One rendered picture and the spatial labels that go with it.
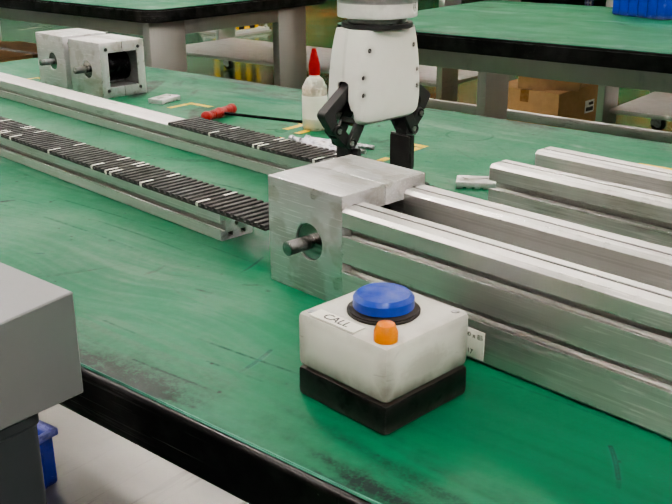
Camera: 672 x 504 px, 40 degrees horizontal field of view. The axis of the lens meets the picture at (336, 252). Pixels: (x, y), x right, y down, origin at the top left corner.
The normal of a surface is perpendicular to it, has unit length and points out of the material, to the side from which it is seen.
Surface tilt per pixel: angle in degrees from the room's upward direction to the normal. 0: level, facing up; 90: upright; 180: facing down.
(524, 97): 88
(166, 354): 0
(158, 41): 90
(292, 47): 90
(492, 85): 90
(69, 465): 0
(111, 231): 0
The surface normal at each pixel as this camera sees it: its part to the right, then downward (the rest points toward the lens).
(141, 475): 0.00, -0.94
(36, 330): 0.77, 0.22
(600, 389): -0.72, 0.25
